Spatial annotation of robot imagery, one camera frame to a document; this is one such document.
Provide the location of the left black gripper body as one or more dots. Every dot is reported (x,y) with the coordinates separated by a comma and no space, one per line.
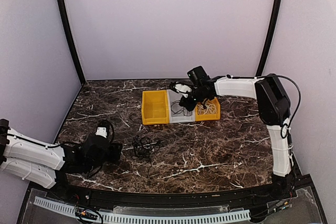
(114,157)

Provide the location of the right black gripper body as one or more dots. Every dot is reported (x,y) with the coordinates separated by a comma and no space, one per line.
(199,97)

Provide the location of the yellow bin front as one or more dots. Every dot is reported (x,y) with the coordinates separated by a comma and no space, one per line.
(210,111)

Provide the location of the yellow bin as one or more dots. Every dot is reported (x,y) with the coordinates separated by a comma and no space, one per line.
(154,107)
(210,111)

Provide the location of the white translucent bin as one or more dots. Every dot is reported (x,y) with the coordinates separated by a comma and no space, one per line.
(177,113)

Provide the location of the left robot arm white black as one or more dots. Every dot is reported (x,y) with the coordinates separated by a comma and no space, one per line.
(48,164)

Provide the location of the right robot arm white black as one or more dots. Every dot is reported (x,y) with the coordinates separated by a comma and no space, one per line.
(272,100)

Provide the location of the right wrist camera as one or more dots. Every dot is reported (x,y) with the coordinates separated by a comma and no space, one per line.
(181,88)

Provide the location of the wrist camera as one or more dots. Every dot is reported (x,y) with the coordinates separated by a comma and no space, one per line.
(106,130)
(181,88)

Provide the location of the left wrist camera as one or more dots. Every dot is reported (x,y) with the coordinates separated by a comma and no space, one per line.
(106,130)

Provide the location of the white slotted cable duct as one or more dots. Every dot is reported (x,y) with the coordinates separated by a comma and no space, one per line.
(120,214)

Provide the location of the black front rail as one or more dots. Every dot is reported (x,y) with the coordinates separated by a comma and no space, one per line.
(251,197)

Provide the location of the right black frame post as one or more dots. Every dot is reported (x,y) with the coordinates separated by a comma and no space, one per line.
(269,37)

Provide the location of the black frame post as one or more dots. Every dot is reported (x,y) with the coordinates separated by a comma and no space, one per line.
(70,41)
(269,37)

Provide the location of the left black frame post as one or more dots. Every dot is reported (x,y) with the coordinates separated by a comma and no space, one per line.
(70,41)

